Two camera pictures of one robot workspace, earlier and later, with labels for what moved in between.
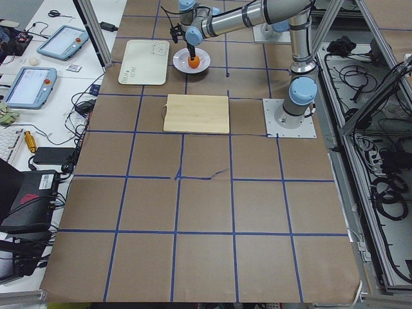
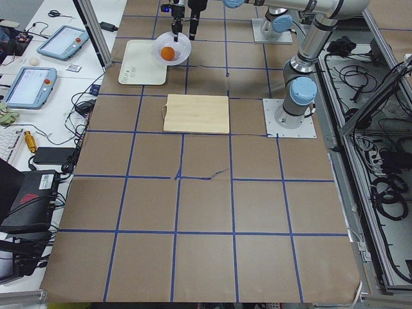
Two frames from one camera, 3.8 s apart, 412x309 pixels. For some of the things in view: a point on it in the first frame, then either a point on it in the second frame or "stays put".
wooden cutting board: (205, 114) stays put
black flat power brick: (54, 155) stays put
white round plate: (183, 63) to (182, 47)
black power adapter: (108, 26) stays put
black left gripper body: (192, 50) to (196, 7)
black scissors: (56, 13) stays put
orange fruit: (195, 63) to (167, 53)
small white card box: (74, 67) stays put
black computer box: (31, 210) stays put
